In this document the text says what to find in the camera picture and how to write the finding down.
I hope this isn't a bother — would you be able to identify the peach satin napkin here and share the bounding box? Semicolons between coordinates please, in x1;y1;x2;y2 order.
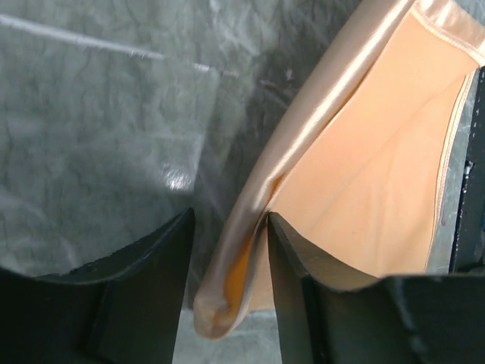
193;1;484;339

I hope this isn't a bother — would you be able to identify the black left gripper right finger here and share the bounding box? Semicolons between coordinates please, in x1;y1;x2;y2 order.
268;213;484;363

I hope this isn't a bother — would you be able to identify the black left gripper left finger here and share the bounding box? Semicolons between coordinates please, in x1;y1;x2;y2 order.
1;209;196;363

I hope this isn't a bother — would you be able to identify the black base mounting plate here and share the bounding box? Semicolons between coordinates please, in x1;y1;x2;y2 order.
449;68;484;272

